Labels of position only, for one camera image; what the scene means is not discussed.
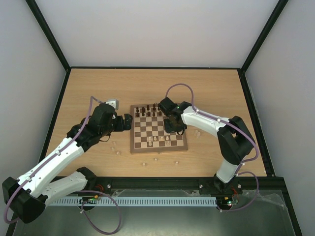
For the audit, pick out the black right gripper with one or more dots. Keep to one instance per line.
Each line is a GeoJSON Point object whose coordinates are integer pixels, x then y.
{"type": "Point", "coordinates": [171, 125]}

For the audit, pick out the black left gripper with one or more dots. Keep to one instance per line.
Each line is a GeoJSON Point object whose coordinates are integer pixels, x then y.
{"type": "Point", "coordinates": [121, 127]}

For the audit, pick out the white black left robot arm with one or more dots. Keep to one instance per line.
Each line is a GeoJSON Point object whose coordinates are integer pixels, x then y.
{"type": "Point", "coordinates": [29, 194]}

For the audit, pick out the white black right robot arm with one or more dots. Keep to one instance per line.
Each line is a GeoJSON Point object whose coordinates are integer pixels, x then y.
{"type": "Point", "coordinates": [234, 138]}

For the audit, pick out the wooden chess board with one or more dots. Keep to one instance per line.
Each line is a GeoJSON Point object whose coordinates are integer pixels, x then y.
{"type": "Point", "coordinates": [148, 122]}

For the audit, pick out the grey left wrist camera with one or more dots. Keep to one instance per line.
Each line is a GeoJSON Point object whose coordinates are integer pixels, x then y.
{"type": "Point", "coordinates": [114, 103]}

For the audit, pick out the light blue slotted cable duct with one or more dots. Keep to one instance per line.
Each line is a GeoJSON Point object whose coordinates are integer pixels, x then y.
{"type": "Point", "coordinates": [139, 201]}

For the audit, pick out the black front mounting rail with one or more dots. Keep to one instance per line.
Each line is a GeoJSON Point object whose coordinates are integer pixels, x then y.
{"type": "Point", "coordinates": [205, 185]}

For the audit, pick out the black left frame post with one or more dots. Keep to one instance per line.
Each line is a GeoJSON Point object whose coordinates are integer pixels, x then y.
{"type": "Point", "coordinates": [33, 6]}

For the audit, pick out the black frame post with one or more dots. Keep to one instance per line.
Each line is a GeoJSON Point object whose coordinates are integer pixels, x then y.
{"type": "Point", "coordinates": [33, 6]}
{"type": "Point", "coordinates": [281, 4]}

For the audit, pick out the black right frame post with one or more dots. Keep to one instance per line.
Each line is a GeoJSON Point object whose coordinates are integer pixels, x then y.
{"type": "Point", "coordinates": [281, 4]}

